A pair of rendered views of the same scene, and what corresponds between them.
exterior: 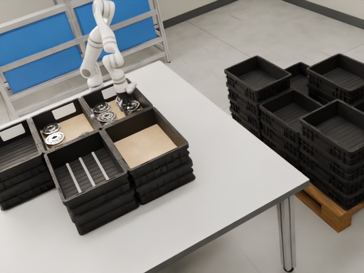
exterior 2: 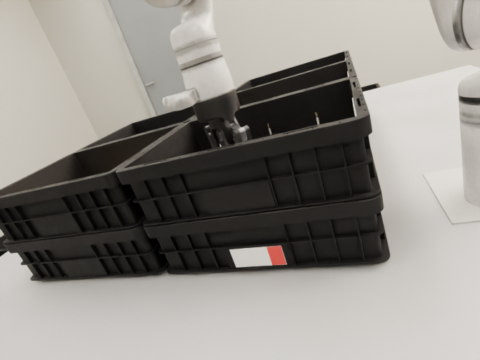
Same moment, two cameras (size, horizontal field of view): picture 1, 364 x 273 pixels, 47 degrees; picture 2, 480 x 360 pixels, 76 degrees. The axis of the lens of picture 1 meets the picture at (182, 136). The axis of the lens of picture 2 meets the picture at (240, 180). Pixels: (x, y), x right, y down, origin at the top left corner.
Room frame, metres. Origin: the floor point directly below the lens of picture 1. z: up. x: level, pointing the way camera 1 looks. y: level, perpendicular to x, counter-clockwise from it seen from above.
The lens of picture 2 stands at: (2.36, -0.12, 1.04)
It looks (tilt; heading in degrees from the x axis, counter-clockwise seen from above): 22 degrees down; 133
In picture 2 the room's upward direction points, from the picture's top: 19 degrees counter-clockwise
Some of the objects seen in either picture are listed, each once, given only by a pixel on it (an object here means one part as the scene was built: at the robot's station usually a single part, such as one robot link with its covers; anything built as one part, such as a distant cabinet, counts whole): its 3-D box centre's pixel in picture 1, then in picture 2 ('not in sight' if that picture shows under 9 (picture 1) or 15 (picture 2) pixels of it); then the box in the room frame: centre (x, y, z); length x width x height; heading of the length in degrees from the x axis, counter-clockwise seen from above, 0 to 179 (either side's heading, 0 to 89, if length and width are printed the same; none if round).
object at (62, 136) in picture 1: (54, 138); not in sight; (1.89, 0.66, 0.86); 0.10 x 0.10 x 0.01
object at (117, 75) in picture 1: (114, 68); (188, 9); (2.01, 0.26, 1.12); 0.09 x 0.07 x 0.15; 91
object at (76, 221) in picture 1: (95, 188); not in sight; (1.53, 0.46, 0.76); 0.40 x 0.30 x 0.12; 19
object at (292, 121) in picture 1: (296, 130); not in sight; (2.16, -0.75, 0.31); 0.40 x 0.30 x 0.34; 20
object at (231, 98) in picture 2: (124, 95); (221, 119); (2.01, 0.25, 0.95); 0.08 x 0.08 x 0.09
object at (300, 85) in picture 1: (303, 90); not in sight; (2.68, -0.98, 0.26); 0.40 x 0.30 x 0.23; 20
